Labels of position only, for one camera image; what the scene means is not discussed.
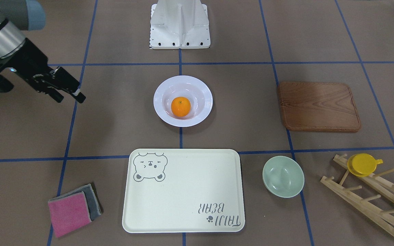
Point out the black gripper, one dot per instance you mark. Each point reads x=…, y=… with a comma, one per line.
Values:
x=32, y=58

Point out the orange fruit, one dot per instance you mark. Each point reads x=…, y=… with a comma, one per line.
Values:
x=180, y=106

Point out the white ribbed plate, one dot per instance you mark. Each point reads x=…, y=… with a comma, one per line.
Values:
x=195, y=90

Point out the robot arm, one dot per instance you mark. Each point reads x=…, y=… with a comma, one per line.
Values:
x=17, y=16

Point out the cream bear tray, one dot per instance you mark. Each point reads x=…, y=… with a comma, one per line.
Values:
x=183, y=191

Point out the grey cloth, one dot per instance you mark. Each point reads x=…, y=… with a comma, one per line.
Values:
x=91, y=199

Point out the pink cloth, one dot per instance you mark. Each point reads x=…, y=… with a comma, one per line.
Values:
x=69, y=213

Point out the green bowl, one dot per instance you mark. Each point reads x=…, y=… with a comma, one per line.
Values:
x=283, y=177

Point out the wooden cutting board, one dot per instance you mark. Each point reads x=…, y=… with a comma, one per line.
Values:
x=318, y=107

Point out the yellow mug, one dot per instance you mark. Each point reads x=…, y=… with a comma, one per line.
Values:
x=363, y=164

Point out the wooden dish rack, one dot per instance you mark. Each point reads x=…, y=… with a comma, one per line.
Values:
x=378, y=208

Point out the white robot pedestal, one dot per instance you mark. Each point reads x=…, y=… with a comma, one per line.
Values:
x=179, y=24

